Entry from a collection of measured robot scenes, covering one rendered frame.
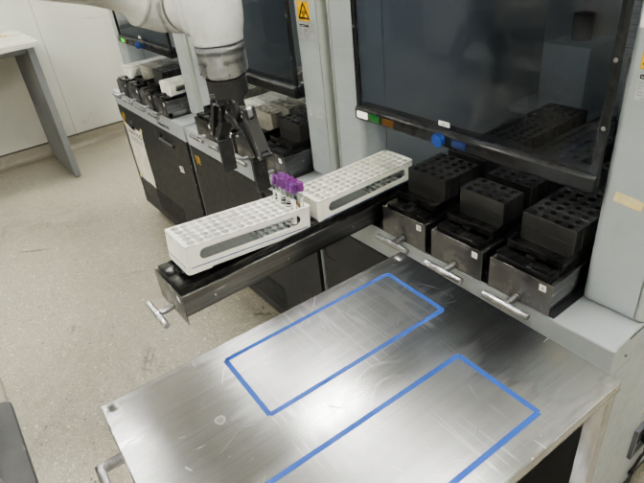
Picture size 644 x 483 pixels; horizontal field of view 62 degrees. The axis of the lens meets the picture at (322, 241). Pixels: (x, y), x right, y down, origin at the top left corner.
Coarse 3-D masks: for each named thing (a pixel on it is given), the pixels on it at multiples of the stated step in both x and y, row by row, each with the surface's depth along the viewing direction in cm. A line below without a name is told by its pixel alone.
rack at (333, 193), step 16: (368, 160) 135; (384, 160) 133; (400, 160) 132; (336, 176) 128; (352, 176) 126; (368, 176) 127; (384, 176) 127; (400, 176) 133; (304, 192) 122; (320, 192) 122; (336, 192) 121; (352, 192) 122; (368, 192) 131; (320, 208) 118; (336, 208) 122
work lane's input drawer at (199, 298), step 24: (384, 192) 129; (336, 216) 121; (360, 216) 125; (288, 240) 115; (312, 240) 118; (336, 240) 123; (168, 264) 111; (216, 264) 112; (240, 264) 110; (264, 264) 112; (288, 264) 117; (168, 288) 108; (192, 288) 105; (216, 288) 107; (240, 288) 111; (192, 312) 105
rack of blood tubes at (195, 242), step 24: (216, 216) 114; (240, 216) 113; (264, 216) 112; (288, 216) 114; (168, 240) 108; (192, 240) 104; (216, 240) 105; (240, 240) 115; (264, 240) 112; (192, 264) 103
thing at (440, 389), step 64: (320, 320) 91; (384, 320) 89; (448, 320) 88; (512, 320) 86; (192, 384) 81; (256, 384) 80; (320, 384) 79; (384, 384) 77; (448, 384) 76; (512, 384) 75; (576, 384) 74; (128, 448) 72; (192, 448) 71; (256, 448) 70; (320, 448) 69; (384, 448) 68; (448, 448) 68; (512, 448) 67
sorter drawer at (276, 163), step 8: (272, 144) 162; (280, 144) 159; (272, 152) 160; (280, 152) 156; (288, 152) 157; (296, 152) 158; (304, 152) 159; (272, 160) 161; (280, 160) 157; (288, 160) 156; (296, 160) 158; (304, 160) 160; (272, 168) 163; (280, 168) 159; (288, 168) 157; (296, 168) 159
